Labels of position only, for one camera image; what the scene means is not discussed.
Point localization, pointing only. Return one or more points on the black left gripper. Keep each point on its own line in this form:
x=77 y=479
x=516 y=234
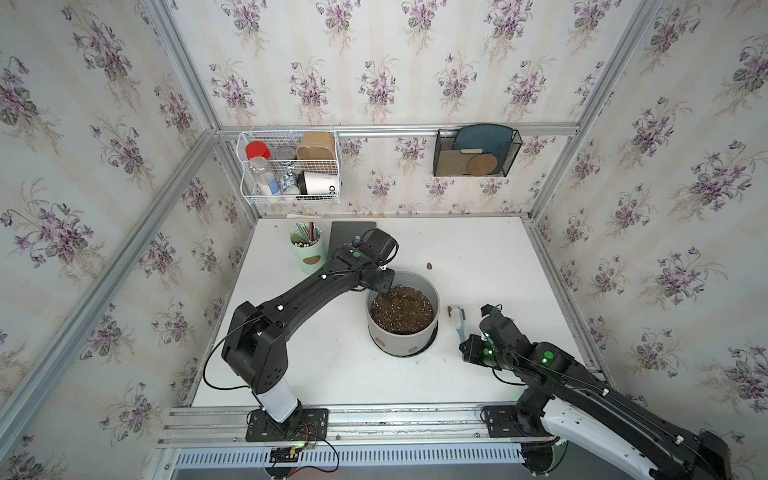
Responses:
x=387 y=289

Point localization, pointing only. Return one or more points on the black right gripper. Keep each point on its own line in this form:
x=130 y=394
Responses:
x=468 y=353

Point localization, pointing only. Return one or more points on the light teal scrub brush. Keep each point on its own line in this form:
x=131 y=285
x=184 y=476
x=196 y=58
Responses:
x=459 y=321

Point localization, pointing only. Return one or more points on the grey ceramic pot with soil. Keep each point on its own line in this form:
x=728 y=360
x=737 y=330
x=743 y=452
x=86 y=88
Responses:
x=405 y=317

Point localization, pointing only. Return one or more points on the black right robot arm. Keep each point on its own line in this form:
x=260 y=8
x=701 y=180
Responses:
x=563 y=401

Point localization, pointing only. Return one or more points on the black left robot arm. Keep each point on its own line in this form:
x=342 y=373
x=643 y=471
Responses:
x=375 y=248

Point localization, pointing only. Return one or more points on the black pot saucer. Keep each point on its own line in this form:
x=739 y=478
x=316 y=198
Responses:
x=416 y=352

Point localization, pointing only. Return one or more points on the dark grey book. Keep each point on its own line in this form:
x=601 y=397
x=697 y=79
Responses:
x=346 y=231

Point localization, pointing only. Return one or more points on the mint green pencil cup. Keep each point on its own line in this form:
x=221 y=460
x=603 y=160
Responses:
x=309 y=247

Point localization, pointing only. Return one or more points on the white cup black rim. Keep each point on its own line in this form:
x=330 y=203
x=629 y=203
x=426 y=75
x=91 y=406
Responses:
x=318 y=184

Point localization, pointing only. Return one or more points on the clear plastic bottle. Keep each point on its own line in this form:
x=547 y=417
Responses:
x=263 y=176

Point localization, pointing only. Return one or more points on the teal plate in organizer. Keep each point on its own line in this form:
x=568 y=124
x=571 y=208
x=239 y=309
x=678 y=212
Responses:
x=492 y=139

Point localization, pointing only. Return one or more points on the red lidded jar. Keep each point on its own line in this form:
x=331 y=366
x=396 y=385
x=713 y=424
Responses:
x=257 y=149

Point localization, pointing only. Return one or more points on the black mesh wall organizer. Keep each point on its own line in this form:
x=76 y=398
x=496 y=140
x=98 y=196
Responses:
x=451 y=162

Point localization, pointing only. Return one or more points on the white wire wall basket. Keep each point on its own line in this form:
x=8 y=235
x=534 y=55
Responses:
x=286 y=166

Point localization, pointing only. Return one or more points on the small circuit board with wires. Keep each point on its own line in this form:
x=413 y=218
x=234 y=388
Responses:
x=285 y=455

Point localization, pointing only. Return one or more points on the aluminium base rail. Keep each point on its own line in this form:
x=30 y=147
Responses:
x=356 y=435

